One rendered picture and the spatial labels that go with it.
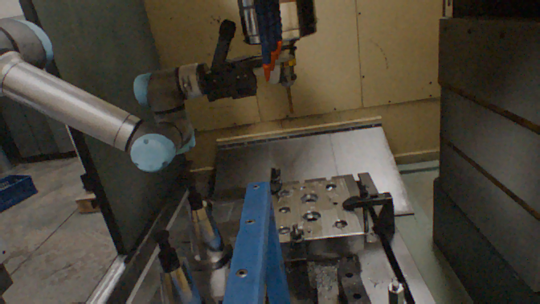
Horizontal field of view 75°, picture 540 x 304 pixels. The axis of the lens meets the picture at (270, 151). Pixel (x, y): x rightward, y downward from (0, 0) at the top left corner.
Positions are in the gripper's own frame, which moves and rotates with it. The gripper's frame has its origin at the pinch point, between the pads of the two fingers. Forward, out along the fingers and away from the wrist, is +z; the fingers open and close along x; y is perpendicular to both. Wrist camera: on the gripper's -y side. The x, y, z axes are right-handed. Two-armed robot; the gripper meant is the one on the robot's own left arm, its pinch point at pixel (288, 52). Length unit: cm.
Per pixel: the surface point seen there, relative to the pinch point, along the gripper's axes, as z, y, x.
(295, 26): 2.2, -5.5, 7.3
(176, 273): -13, 12, 53
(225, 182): -43, 65, -77
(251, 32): -6.4, -5.9, 5.8
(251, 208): -9.4, 18.3, 32.2
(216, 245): -12.8, 17.1, 42.3
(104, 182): -66, 31, -21
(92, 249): -180, 136, -143
